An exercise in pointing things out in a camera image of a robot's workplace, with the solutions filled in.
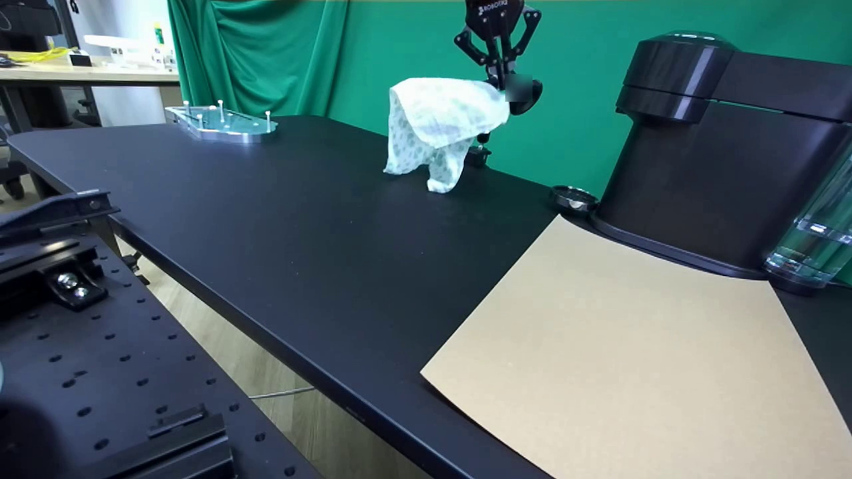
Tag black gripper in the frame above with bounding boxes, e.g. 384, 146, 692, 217
452, 0, 541, 92

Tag white towel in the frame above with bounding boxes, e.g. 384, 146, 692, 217
384, 76, 508, 193

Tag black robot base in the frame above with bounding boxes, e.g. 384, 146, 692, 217
557, 32, 852, 277

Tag green backdrop curtain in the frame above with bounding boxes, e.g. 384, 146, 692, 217
166, 0, 852, 192

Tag brown cardboard sheet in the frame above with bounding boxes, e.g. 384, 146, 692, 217
423, 217, 852, 479

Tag clear glass dome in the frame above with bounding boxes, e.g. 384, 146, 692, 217
767, 150, 852, 289

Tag wooden desk in background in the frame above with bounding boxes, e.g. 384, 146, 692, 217
0, 47, 178, 132

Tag black mounting clamp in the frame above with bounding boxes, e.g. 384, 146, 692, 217
0, 189, 114, 315

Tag black perforated breadboard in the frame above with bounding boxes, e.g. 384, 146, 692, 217
0, 237, 320, 479

